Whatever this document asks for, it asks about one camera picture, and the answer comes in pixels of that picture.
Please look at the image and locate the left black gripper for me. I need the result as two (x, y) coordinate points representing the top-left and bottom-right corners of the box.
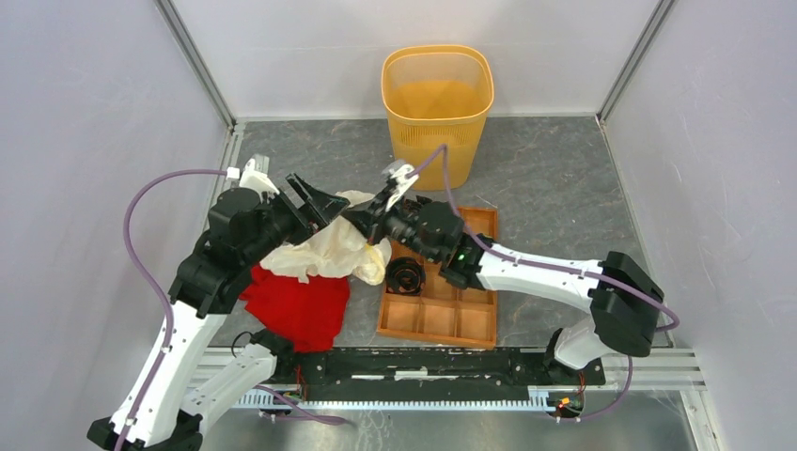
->
(242, 171), (351, 266)

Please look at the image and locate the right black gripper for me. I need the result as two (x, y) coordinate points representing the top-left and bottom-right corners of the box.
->
(342, 184), (442, 263)

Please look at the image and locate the cream plastic trash bag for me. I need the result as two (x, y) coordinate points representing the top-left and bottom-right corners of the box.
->
(259, 216), (392, 286)

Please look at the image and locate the wooden compartment tray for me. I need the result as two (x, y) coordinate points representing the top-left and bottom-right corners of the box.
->
(376, 241), (497, 350)

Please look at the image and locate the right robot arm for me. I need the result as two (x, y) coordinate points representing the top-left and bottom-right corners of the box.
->
(342, 199), (664, 383)

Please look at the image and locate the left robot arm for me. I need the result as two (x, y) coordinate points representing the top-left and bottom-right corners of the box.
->
(86, 170), (351, 450)

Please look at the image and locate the yellow plastic trash bin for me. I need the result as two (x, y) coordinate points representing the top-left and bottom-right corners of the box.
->
(381, 44), (494, 188)

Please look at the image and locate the black rolled bag middle-left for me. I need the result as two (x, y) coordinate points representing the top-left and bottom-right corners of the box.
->
(385, 257), (426, 296)

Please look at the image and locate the red cloth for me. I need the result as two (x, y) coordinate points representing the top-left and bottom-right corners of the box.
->
(241, 266), (351, 352)

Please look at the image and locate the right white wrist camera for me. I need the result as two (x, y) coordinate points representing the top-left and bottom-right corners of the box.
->
(382, 160), (419, 210)

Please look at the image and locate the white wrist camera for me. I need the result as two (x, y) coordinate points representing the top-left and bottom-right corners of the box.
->
(226, 154), (280, 195)
(382, 160), (419, 210)

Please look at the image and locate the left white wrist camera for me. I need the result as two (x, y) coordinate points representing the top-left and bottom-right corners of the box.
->
(226, 154), (280, 195)

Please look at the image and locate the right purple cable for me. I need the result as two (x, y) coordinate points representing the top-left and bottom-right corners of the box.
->
(411, 144), (681, 333)

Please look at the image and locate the purple cable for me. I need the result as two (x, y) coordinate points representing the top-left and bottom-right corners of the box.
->
(411, 144), (681, 333)
(114, 169), (241, 451)

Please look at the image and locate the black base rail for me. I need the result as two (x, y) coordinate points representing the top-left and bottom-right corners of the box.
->
(269, 347), (606, 403)

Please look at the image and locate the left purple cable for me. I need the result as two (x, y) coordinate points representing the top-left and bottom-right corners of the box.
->
(114, 169), (241, 451)

